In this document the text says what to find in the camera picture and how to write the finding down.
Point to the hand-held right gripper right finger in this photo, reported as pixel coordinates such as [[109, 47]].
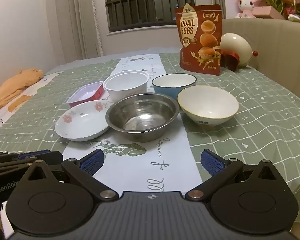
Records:
[[212, 163]]

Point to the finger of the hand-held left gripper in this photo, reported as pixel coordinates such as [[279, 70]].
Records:
[[35, 154], [10, 166]]

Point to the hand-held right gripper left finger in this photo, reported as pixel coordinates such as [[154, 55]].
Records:
[[92, 163]]

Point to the white floral plate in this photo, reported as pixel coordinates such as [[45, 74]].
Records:
[[82, 122]]

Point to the white yellow-rimmed ceramic bowl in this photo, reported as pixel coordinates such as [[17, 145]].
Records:
[[207, 105]]

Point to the stainless steel bowl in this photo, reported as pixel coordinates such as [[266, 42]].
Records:
[[142, 117]]

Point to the white plastic bowl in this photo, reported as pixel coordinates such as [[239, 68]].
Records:
[[126, 87]]

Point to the blue bowl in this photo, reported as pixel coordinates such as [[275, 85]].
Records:
[[165, 90]]

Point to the green checked bed sheet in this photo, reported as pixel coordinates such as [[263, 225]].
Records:
[[240, 135]]

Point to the red rectangular tray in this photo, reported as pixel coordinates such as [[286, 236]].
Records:
[[83, 95]]

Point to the orange cloth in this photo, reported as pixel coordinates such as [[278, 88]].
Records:
[[17, 85]]

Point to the dark red cup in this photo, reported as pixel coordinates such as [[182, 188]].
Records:
[[233, 62], [222, 58]]

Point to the brown snack bag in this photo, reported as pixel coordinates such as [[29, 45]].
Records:
[[190, 55]]

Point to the cream egg-shaped toy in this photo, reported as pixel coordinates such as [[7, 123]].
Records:
[[236, 47]]

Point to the beige headboard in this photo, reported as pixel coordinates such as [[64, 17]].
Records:
[[277, 45]]

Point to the white curtain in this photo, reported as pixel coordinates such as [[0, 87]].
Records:
[[82, 17]]

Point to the dark framed window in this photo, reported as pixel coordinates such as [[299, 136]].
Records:
[[130, 12]]

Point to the pink box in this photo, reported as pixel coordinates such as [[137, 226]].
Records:
[[267, 12]]

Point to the pink plush toy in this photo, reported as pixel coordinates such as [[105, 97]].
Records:
[[247, 2]]

